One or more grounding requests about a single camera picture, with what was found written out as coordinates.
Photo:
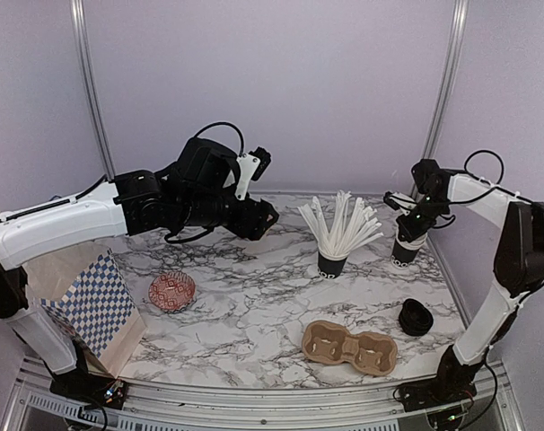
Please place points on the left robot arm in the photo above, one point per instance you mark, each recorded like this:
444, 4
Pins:
206, 187

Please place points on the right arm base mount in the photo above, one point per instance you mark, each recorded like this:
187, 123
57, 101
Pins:
428, 393

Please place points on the left aluminium frame post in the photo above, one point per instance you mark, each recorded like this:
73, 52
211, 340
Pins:
89, 84

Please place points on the red patterned bowl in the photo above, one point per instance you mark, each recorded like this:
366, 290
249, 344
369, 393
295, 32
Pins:
172, 291

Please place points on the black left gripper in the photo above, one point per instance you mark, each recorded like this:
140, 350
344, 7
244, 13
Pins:
253, 224

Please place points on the aluminium frame post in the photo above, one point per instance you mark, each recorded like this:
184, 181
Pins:
450, 68
89, 84

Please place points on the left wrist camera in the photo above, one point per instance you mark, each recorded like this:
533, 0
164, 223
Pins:
252, 166

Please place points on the black plastic cup lid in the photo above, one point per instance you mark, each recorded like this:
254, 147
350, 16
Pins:
414, 318

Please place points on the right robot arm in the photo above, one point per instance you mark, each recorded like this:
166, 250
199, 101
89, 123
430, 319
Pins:
518, 265

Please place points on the bundle of white straws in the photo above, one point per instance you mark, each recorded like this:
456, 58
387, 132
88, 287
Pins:
354, 225

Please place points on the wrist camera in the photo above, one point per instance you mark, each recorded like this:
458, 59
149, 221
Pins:
400, 202
252, 166

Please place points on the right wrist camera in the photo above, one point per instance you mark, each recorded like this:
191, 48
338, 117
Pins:
400, 202

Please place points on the brown cardboard cup carrier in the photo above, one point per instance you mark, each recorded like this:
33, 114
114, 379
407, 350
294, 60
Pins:
368, 352

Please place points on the black paper coffee cup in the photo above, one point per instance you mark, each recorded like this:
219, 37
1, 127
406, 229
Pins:
404, 253

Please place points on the black cup holding straws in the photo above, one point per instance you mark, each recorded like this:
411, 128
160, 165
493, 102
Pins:
330, 268

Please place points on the aluminium front rail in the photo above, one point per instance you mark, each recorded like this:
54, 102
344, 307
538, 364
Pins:
171, 406

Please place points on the blue checkered paper bag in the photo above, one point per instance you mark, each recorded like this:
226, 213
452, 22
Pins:
82, 290

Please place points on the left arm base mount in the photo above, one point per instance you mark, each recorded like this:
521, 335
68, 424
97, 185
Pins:
94, 389

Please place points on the right aluminium frame post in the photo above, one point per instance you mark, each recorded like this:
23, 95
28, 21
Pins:
450, 68

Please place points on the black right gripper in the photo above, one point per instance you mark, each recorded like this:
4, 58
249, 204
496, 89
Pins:
411, 233

